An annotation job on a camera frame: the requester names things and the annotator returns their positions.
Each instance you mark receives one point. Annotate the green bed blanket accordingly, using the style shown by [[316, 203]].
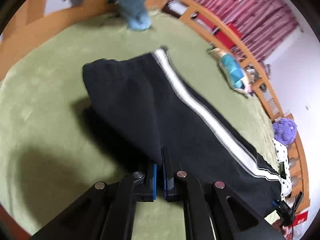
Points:
[[48, 157]]

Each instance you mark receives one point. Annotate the black pants with white stripe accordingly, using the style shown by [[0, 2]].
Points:
[[141, 105]]

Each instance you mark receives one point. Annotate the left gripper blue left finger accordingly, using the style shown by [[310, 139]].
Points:
[[149, 185]]

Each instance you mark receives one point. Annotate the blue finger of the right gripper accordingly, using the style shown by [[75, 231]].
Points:
[[279, 205]]

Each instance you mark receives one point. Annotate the geometric blue patterned cushion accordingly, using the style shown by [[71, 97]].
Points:
[[233, 72]]

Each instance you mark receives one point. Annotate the dark green folded cloth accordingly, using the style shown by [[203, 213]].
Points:
[[281, 168]]

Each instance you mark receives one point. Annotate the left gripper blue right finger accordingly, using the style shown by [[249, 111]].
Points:
[[170, 169]]

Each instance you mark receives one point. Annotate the wooden bed frame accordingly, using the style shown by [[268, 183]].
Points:
[[26, 28]]

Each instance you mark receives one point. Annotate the red box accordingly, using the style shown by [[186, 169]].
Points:
[[300, 218]]

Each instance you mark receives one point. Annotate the white black-flower pillow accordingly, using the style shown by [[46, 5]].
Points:
[[282, 155]]

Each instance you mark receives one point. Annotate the purple plush monster toy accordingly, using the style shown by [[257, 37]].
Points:
[[285, 131]]

